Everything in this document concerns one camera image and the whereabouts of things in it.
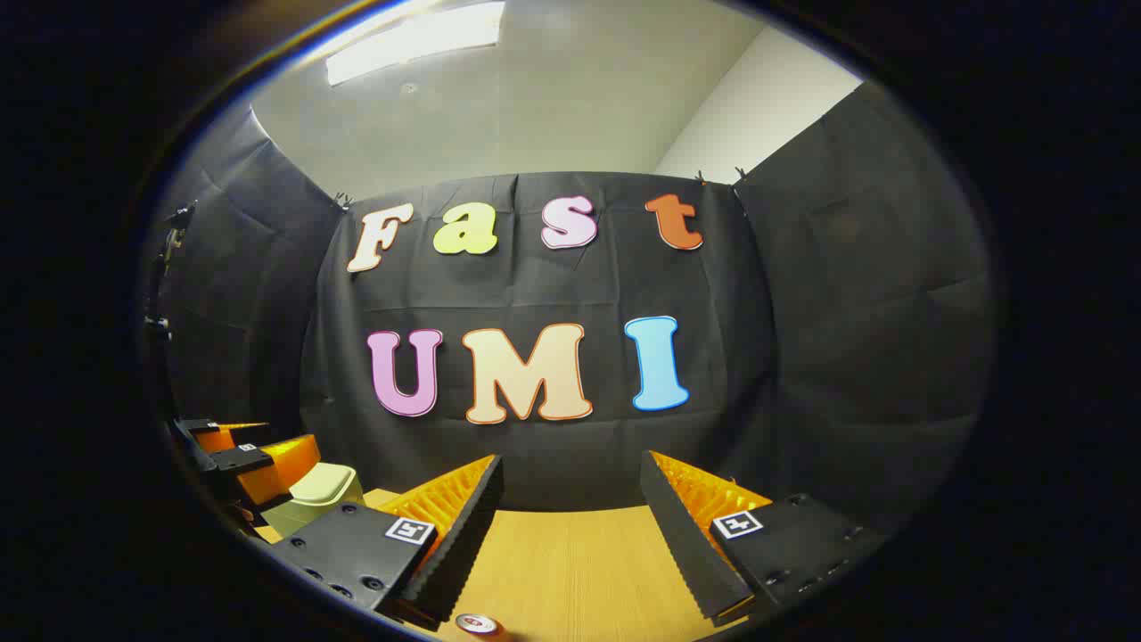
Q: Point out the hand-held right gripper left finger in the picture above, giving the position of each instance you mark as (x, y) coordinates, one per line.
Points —
(463, 544)

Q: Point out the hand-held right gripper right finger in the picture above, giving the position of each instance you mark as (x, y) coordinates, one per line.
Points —
(682, 544)

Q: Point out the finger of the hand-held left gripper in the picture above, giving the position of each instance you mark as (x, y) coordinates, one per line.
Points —
(241, 459)
(218, 430)

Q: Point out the red pop can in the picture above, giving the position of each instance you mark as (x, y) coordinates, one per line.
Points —
(477, 623)

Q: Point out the green desktop garbage bin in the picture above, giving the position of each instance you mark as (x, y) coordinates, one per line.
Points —
(325, 486)

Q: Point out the black stand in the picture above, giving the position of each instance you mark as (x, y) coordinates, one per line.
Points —
(181, 217)

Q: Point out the black backdrop cloth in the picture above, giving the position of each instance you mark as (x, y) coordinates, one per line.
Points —
(802, 357)

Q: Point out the ceiling light panel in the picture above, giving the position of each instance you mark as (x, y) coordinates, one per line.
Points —
(410, 40)

